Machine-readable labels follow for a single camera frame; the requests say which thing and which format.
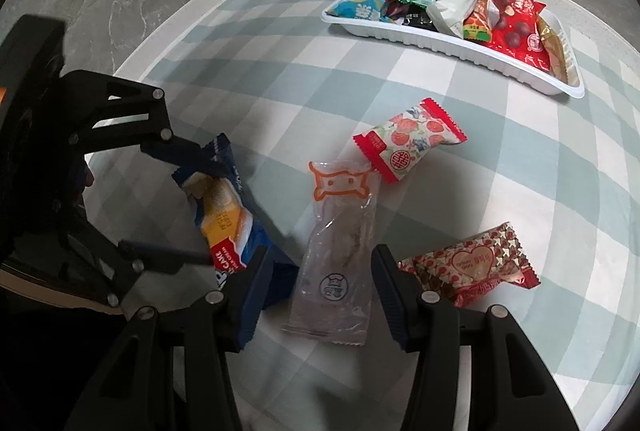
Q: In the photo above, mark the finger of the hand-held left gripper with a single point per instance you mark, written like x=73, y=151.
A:
x=155, y=121
x=160, y=256

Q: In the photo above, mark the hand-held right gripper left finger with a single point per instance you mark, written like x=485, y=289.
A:
x=252, y=306

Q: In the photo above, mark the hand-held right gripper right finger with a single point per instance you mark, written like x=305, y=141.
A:
x=395, y=306

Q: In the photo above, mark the blue cake packet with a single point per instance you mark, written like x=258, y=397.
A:
x=225, y=216

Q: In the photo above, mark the clear snack packet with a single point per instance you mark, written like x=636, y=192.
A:
x=337, y=251

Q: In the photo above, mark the red heart print snack packet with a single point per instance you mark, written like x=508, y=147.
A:
x=475, y=266

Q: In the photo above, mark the floral red-edged snack packet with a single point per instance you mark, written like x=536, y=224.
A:
x=415, y=136

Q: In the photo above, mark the white plastic tray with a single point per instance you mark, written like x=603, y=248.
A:
x=450, y=48

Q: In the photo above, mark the dark snack packet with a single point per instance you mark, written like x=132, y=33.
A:
x=415, y=18

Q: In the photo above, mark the orange snack packet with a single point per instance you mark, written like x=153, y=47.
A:
x=477, y=23

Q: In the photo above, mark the gold snack packet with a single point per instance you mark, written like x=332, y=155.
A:
x=552, y=51

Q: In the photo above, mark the large red snack packet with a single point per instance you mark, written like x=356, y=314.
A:
x=515, y=31

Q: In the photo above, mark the white grey snack packet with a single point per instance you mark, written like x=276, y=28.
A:
x=452, y=11

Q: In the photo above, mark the green white checked tablecloth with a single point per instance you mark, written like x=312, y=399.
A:
x=500, y=171

